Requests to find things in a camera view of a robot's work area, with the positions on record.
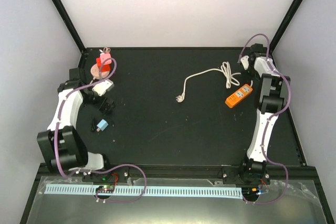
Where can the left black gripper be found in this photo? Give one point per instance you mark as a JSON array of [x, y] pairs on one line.
[[106, 107]]

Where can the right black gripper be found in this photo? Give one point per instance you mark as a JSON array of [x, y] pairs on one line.
[[247, 77]]

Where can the light blue plug adapter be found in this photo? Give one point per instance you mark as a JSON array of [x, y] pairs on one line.
[[102, 125]]

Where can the orange power strip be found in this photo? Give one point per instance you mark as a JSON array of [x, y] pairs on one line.
[[238, 96]]

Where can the pink round power strip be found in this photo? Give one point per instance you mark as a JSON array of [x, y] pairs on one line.
[[95, 73]]

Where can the pink plug adapter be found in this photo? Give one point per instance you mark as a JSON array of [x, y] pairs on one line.
[[105, 58]]

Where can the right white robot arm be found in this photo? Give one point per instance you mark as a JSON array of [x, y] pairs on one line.
[[272, 96]]

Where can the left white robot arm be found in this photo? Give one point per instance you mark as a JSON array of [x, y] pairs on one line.
[[61, 145]]

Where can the red plug adapter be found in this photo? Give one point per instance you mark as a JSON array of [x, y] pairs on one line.
[[105, 68]]

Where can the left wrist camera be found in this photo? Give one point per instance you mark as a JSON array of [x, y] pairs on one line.
[[103, 87]]

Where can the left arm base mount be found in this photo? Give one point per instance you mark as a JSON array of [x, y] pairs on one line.
[[119, 175]]

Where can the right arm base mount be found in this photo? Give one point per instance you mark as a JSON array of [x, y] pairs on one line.
[[233, 175]]

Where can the light blue cable duct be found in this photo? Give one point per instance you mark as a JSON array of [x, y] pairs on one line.
[[149, 191]]

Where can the right black frame post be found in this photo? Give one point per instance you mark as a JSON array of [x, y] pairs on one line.
[[295, 4]]

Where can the black frame post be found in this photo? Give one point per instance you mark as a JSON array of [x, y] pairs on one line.
[[295, 4], [69, 24]]

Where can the left black frame post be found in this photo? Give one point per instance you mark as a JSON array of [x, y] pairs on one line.
[[69, 24]]

